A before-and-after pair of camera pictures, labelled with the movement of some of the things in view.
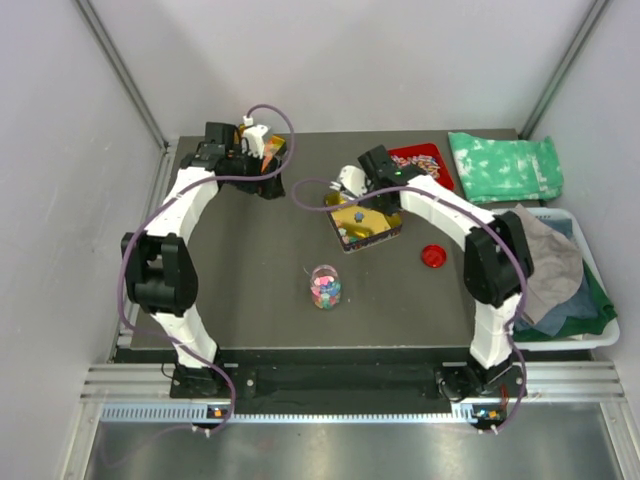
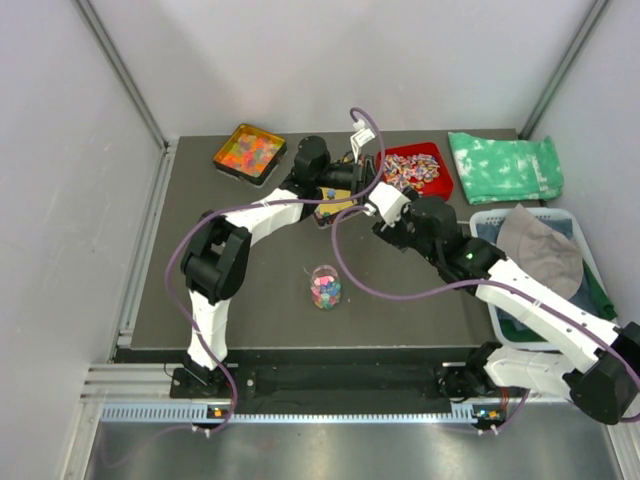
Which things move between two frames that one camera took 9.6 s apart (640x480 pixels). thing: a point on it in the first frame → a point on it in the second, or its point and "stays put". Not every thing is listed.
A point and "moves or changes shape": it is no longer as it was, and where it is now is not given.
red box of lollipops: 426,158 stays put
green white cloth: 494,170 stays put
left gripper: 269,189 → 362,174
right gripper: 391,209 → 392,234
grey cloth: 558,266 stays put
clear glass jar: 325,287 stays put
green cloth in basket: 605,315 stays put
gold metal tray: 356,226 moves or changes shape
